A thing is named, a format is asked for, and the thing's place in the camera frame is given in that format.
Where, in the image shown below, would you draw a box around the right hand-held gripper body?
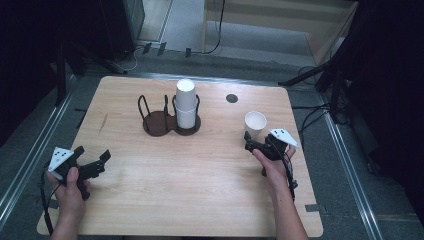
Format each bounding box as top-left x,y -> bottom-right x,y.
244,128 -> 301,162

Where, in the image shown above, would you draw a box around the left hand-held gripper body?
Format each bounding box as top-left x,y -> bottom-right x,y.
47,146 -> 107,202

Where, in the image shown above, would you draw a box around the white paper cup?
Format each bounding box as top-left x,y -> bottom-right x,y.
244,110 -> 268,141

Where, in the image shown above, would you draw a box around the dark brown double cup holder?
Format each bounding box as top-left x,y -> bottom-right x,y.
137,94 -> 202,138

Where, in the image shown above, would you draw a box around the stack of white cups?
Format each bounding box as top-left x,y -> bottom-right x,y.
174,78 -> 198,130

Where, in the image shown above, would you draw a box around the person's right hand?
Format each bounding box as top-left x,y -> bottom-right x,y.
251,144 -> 297,194

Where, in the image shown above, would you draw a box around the person's left hand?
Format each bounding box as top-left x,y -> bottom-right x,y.
46,166 -> 93,222

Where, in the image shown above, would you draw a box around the black metal stand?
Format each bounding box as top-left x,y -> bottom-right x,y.
278,0 -> 371,125
53,36 -> 128,108

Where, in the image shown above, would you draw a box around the light wooden shelf unit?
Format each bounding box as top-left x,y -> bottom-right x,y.
201,0 -> 360,67

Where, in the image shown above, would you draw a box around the black cabinet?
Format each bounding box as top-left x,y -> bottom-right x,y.
99,0 -> 146,63

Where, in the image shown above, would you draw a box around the metal floor rail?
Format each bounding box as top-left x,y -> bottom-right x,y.
318,92 -> 385,240
0,91 -> 76,232

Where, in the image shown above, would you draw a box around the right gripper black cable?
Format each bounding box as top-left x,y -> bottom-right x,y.
281,151 -> 299,202

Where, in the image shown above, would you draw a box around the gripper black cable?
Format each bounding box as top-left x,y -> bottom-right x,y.
39,161 -> 57,236
281,151 -> 299,202

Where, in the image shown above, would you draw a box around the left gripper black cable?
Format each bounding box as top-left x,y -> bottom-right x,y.
39,161 -> 57,236

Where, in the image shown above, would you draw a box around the black floor cables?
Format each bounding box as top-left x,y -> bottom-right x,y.
291,64 -> 335,143

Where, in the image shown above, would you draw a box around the white floor cable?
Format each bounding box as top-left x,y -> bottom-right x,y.
123,45 -> 148,74

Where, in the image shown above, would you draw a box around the hanging black cable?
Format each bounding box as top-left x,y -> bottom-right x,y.
199,0 -> 227,56

